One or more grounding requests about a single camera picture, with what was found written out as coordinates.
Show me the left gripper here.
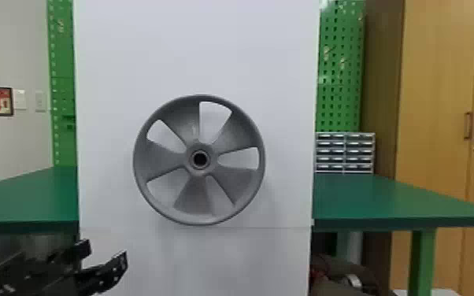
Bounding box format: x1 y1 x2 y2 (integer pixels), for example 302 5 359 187
0 238 130 296

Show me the grey wheel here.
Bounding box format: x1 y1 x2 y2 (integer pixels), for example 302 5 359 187
131 94 267 227

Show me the white panel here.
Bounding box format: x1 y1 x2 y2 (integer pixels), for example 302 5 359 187
72 0 321 296

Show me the white drawer cabinet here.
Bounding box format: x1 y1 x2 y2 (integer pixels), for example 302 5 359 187
313 131 377 175

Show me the green table leg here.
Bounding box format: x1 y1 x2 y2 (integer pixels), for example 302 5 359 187
407 229 437 296

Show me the wooden cupboard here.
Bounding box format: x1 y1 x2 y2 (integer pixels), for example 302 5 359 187
362 0 474 296

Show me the white wall switch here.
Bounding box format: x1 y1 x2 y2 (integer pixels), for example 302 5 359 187
34 90 48 113
13 88 28 111

